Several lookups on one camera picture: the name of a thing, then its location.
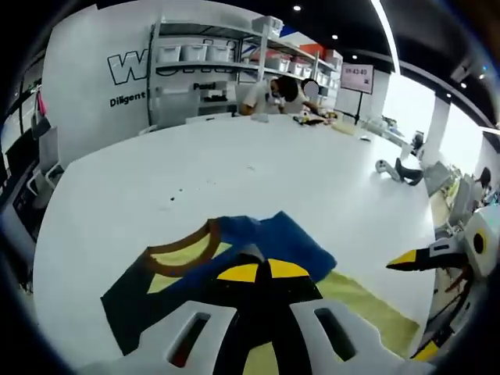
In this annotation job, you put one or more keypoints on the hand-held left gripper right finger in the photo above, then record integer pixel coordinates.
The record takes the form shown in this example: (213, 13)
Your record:
(312, 332)

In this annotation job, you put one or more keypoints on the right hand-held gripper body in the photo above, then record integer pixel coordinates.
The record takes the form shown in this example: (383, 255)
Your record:
(488, 228)

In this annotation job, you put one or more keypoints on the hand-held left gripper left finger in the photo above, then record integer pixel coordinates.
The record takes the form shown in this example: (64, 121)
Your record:
(156, 336)

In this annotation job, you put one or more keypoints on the yellow garment with dark sleeves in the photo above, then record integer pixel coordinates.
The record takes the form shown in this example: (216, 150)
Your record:
(281, 238)

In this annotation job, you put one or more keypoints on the black curved holder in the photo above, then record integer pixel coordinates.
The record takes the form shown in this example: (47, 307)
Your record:
(410, 177)

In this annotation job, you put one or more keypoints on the white handheld device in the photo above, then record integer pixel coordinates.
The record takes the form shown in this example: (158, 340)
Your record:
(386, 168)

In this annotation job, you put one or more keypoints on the beige cloth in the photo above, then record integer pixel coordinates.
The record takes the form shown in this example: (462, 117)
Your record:
(344, 128)

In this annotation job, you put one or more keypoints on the black tripod stand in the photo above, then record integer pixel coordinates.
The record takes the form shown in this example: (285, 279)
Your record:
(357, 109)

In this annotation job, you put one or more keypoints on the dark computer desk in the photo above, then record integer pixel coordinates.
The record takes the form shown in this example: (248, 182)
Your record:
(25, 199)

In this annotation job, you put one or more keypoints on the display screen on stand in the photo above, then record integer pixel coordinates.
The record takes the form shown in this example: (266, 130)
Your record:
(357, 78)

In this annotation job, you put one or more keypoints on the white crumpled cloth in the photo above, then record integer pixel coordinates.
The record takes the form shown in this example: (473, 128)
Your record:
(260, 118)

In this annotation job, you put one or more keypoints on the pink and grey hanging bag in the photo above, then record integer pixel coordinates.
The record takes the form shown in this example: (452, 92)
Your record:
(41, 103)

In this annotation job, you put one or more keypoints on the metal shelf rack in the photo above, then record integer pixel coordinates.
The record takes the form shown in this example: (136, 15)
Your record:
(203, 66)

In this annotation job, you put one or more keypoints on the row of white storage bins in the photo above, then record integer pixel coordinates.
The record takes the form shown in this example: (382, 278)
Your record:
(194, 52)

